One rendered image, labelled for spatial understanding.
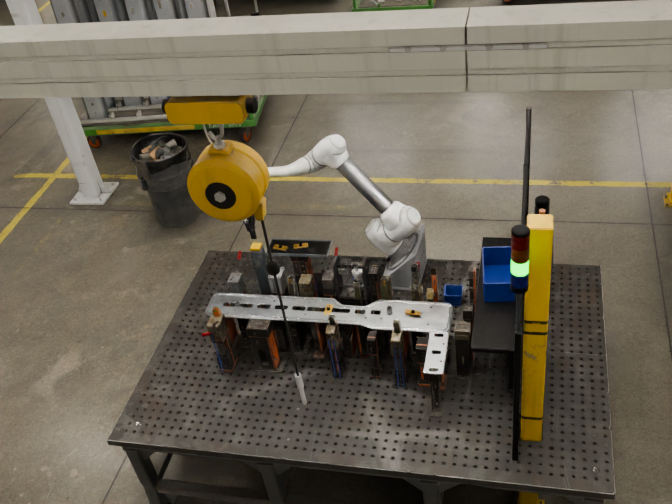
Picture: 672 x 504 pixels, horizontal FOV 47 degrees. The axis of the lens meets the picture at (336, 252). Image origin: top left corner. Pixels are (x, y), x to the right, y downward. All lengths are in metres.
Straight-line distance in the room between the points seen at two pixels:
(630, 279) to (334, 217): 2.43
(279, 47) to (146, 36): 0.23
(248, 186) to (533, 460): 2.74
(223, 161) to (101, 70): 0.26
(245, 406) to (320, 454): 0.54
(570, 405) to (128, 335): 3.32
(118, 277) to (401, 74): 5.49
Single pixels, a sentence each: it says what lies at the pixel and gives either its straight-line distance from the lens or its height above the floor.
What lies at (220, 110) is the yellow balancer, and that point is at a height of 3.25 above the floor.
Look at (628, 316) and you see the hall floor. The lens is 5.70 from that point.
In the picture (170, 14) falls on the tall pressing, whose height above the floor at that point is 1.22.
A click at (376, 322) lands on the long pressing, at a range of 4.17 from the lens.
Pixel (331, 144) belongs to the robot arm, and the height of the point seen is 1.63.
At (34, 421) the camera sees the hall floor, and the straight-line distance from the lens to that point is 5.76.
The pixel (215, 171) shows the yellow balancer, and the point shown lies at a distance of 1.48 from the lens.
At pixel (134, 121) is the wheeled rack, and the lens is 8.28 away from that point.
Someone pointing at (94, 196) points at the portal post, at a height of 0.03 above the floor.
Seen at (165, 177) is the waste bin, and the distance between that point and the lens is 6.64.
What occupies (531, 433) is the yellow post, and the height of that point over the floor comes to 0.76.
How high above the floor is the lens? 3.88
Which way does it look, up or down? 38 degrees down
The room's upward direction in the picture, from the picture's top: 9 degrees counter-clockwise
